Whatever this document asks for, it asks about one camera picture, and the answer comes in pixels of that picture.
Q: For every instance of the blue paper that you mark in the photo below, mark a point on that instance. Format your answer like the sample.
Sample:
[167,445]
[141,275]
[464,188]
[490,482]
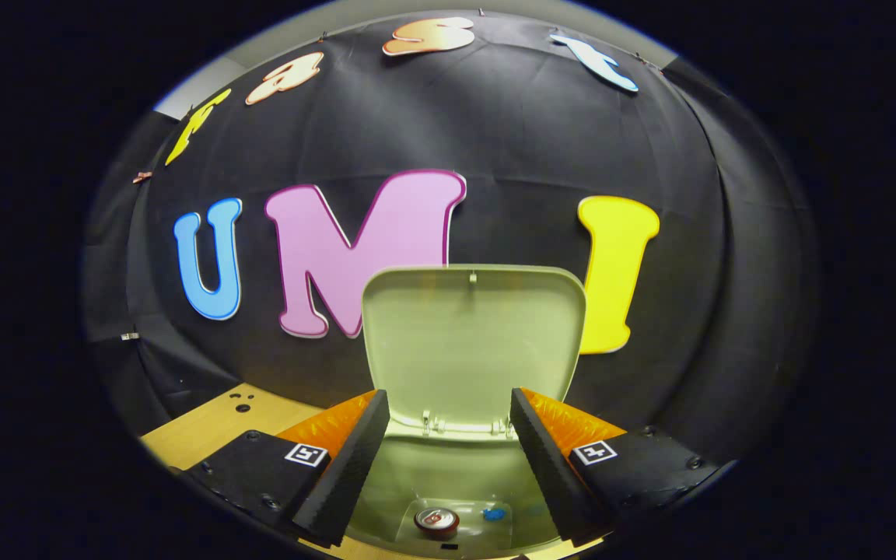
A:
[494,514]

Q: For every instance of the wooden desktop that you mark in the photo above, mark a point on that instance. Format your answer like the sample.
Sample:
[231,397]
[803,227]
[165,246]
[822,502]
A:
[207,432]

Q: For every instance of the pale green desktop garbage bin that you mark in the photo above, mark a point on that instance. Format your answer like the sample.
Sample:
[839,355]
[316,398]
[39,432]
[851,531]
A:
[471,350]

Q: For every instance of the black backdrop cloth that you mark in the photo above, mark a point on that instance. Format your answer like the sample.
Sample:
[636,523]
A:
[526,140]

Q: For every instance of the orange pop can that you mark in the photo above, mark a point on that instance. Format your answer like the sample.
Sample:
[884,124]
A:
[436,521]

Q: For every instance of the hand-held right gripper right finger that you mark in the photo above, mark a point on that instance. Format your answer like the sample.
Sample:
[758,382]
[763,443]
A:
[545,467]

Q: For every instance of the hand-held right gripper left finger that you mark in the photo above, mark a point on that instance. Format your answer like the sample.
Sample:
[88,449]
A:
[355,467]

